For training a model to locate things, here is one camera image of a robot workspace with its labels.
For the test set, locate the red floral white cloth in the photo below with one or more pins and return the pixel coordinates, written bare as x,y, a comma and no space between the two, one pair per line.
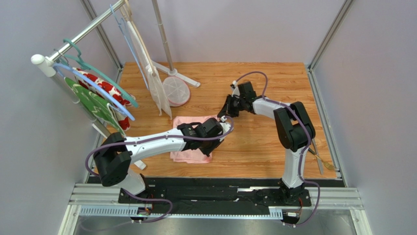
106,91

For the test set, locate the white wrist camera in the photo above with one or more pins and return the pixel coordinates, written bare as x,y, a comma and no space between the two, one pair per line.
235,90
225,124

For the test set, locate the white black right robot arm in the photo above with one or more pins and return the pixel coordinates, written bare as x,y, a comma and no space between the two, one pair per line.
294,127

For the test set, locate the pink cloth napkin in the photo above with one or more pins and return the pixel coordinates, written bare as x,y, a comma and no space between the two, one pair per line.
190,156

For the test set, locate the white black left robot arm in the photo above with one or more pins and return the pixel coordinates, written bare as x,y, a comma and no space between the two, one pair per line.
115,156

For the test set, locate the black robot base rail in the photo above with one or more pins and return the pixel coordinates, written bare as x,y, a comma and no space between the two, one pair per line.
220,196

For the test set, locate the teal plastic hanger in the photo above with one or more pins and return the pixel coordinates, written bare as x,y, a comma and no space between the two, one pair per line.
86,66

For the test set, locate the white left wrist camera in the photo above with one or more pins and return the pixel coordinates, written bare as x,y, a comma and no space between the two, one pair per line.
225,124

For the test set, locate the beige hanger with white cloth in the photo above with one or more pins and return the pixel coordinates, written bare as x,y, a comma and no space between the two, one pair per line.
150,72

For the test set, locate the green patterned cloth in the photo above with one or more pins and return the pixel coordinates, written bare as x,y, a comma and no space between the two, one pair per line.
96,105

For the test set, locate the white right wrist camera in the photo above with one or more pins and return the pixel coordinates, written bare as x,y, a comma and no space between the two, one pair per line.
235,90

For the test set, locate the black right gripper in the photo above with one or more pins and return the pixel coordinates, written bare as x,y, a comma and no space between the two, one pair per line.
230,106

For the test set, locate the light blue thin hanger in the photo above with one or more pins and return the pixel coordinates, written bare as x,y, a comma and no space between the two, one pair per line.
122,25

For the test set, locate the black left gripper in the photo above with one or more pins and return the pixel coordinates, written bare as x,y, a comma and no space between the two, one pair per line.
218,142

